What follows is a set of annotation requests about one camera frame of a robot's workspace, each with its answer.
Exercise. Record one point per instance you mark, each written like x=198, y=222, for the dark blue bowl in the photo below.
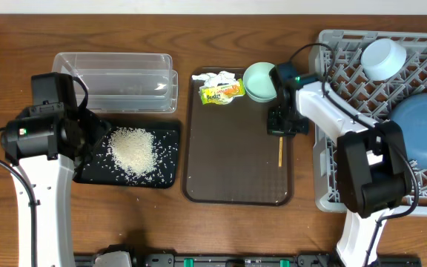
x=411, y=116

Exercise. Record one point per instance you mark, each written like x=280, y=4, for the mint green bowl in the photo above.
x=257, y=82

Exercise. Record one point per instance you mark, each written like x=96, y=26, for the brown serving tray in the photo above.
x=230, y=158

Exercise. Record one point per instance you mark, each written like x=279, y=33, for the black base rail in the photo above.
x=171, y=259

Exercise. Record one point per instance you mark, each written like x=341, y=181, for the light blue bowl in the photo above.
x=382, y=59

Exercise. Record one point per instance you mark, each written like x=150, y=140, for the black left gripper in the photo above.
x=93, y=125

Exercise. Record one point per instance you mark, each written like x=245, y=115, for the clear plastic bin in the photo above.
x=122, y=82

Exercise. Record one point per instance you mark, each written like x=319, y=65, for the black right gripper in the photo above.
x=277, y=129

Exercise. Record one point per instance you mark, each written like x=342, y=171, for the black rectangular tray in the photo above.
x=102, y=170

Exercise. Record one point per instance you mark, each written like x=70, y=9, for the pile of rice grains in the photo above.
x=132, y=150

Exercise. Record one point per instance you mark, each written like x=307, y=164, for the grey dishwasher rack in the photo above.
x=373, y=99

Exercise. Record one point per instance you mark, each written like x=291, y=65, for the wooden chopstick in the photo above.
x=280, y=154

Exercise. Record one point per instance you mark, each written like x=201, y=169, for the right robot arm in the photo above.
x=373, y=172

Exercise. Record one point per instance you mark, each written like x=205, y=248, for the yellow snack wrapper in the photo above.
x=222, y=94

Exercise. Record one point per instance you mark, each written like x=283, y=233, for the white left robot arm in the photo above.
x=45, y=147

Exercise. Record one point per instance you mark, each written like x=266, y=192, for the white paper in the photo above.
x=211, y=80

